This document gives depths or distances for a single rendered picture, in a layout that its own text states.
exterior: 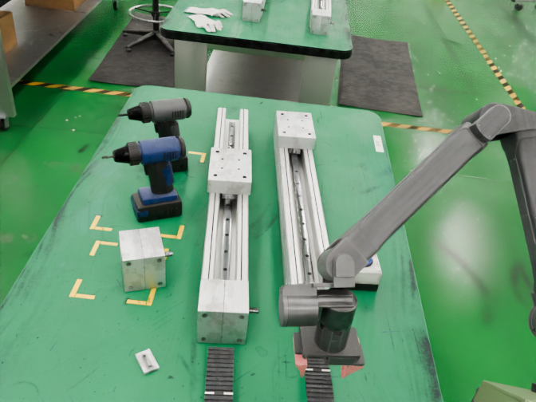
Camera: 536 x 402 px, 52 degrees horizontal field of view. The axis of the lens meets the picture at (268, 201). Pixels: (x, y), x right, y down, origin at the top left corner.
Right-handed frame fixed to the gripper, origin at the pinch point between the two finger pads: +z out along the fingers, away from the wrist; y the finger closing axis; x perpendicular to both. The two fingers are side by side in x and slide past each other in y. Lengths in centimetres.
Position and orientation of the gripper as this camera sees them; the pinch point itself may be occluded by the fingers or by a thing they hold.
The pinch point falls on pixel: (322, 372)
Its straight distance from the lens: 108.1
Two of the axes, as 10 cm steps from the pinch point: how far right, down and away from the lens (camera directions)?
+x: 0.4, 5.9, -8.0
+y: -9.9, -0.5, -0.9
